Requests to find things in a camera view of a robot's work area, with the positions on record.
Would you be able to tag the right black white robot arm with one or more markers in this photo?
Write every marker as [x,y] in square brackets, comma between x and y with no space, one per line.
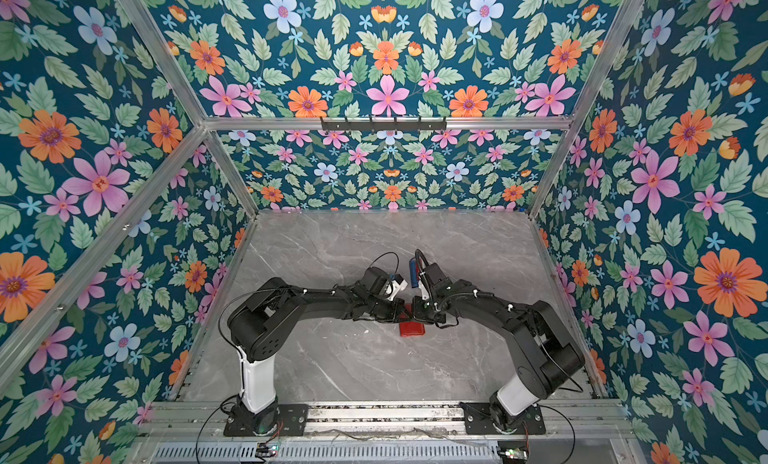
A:
[543,351]

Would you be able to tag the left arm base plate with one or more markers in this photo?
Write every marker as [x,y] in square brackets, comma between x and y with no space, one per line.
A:
[275,420]

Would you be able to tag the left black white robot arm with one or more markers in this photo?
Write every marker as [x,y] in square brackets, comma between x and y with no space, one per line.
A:
[262,323]

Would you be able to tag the black hook rail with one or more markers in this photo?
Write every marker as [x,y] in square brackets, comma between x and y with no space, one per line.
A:
[371,124]

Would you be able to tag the red card holder wallet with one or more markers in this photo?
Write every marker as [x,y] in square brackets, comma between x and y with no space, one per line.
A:
[408,325]

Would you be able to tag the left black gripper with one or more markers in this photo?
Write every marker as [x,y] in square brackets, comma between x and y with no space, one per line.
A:
[397,306]

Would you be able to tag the aluminium front rail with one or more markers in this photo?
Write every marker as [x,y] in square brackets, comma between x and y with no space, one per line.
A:
[582,419]

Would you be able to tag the white perforated cable tray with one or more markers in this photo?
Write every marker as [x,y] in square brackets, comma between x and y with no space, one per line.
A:
[329,452]

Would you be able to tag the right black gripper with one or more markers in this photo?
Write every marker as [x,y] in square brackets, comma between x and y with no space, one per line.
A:
[425,307]

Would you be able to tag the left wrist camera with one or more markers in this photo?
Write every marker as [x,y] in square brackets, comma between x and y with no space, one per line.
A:
[382,284]

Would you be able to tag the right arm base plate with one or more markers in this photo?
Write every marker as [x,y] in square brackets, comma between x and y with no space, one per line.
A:
[482,418]

